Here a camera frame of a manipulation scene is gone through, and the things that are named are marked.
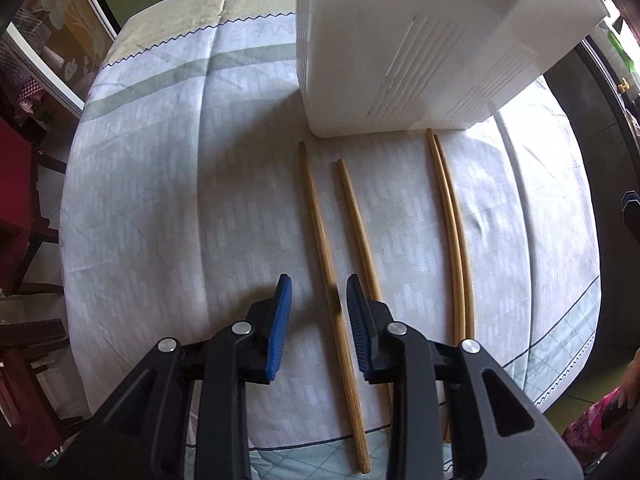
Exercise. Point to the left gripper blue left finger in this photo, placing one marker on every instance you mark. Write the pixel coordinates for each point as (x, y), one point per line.
(139, 432)

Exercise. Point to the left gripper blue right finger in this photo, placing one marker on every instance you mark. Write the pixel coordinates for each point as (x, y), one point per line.
(455, 412)

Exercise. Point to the bamboo chopstick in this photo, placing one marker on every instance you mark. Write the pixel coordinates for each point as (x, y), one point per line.
(366, 311)
(336, 314)
(469, 308)
(453, 239)

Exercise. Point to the person right hand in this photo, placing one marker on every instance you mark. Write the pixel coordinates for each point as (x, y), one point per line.
(630, 386)

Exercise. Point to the red chair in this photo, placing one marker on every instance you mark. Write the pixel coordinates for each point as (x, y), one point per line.
(23, 230)

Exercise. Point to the patterned tablecloth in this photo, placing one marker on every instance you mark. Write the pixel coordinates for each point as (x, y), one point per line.
(194, 183)

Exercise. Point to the white plastic utensil holder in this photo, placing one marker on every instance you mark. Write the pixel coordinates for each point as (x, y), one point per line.
(368, 66)

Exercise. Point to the glass sliding door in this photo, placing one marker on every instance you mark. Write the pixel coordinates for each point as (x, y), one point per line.
(54, 49)

